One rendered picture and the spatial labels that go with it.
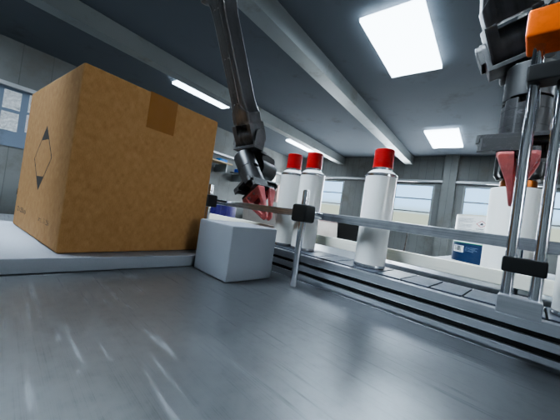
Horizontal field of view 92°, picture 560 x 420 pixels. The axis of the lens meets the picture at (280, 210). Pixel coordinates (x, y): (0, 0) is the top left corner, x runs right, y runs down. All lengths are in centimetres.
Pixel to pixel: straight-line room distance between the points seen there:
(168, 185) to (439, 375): 47
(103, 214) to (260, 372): 35
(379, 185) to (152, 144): 39
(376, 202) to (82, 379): 42
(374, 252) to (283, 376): 29
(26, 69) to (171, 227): 620
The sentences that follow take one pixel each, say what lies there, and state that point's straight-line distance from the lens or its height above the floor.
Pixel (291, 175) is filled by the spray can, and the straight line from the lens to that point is 59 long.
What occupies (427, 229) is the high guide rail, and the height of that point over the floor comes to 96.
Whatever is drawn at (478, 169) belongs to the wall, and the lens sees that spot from 866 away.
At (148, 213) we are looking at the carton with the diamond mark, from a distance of 52.
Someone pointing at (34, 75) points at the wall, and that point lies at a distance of 666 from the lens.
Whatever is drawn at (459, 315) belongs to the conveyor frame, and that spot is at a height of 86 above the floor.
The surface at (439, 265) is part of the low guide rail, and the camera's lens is 50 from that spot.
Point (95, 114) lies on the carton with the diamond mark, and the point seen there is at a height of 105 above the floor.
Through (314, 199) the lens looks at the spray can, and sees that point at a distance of 56.
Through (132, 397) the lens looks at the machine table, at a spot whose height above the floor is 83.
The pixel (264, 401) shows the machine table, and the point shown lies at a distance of 21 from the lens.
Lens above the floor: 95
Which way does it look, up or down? 1 degrees up
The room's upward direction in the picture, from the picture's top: 8 degrees clockwise
